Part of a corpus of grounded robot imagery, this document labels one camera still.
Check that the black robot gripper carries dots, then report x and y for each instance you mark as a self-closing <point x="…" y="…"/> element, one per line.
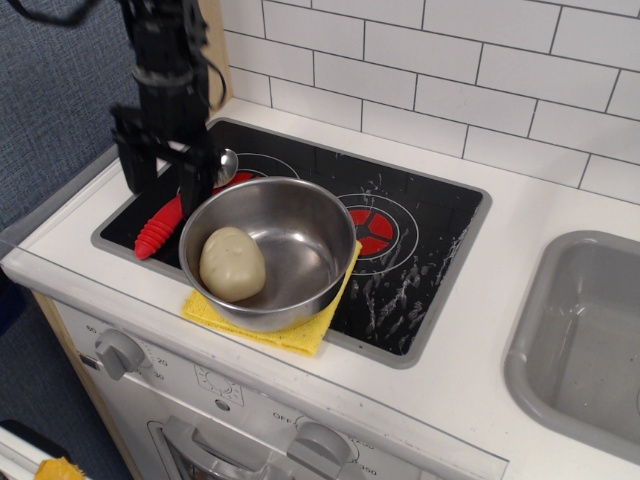
<point x="171" y="74"/>

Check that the red handled metal spoon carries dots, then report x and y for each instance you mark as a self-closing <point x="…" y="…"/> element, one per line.
<point x="161" y="226"/>

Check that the stainless steel pot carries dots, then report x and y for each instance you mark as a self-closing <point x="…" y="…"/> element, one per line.
<point x="305" y="234"/>

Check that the beige potato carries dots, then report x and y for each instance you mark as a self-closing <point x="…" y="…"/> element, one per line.
<point x="232" y="266"/>

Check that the grey left oven knob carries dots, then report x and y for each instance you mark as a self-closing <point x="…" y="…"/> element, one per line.
<point x="118" y="353"/>

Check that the grey oven knob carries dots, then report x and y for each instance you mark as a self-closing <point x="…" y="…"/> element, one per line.
<point x="118" y="353"/>
<point x="319" y="449"/>

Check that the yellow sponge cloth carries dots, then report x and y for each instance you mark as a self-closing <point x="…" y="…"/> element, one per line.
<point x="304" y="339"/>

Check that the black toy stovetop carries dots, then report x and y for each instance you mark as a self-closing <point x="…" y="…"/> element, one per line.
<point x="415" y="232"/>

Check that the grey right oven knob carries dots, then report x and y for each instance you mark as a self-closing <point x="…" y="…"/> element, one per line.
<point x="319" y="449"/>

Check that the yellow black object bottom left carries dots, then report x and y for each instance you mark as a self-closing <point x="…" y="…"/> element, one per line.
<point x="58" y="469"/>

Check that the grey plastic sink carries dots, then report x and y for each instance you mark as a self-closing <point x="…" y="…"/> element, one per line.
<point x="573" y="364"/>

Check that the wooden side post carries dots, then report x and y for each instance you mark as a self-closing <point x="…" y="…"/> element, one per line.
<point x="220" y="83"/>

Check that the grey oven door handle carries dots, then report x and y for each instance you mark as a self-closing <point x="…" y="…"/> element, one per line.
<point x="220" y="454"/>

